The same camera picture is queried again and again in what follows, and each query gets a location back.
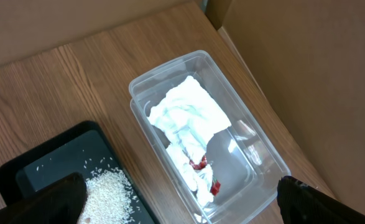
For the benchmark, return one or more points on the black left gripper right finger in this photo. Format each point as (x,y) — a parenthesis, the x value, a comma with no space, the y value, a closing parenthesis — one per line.
(300,203)

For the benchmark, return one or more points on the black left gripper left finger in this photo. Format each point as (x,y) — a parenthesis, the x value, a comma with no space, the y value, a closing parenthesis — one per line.
(60,202)

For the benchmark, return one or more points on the red snack wrapper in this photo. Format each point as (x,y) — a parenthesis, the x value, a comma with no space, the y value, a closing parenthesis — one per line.
(214,187)

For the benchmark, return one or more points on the white napkin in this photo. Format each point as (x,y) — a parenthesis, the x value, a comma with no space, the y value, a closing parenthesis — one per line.
(189,117)

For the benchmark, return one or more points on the pile of white rice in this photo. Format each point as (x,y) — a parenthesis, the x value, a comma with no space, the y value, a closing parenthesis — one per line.
(109,195)

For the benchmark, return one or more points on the black plastic tray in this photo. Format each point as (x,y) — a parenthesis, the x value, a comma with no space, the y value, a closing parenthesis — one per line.
(83,141)

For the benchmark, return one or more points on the clear plastic bin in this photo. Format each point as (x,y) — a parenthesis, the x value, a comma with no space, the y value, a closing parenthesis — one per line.
(243,159)

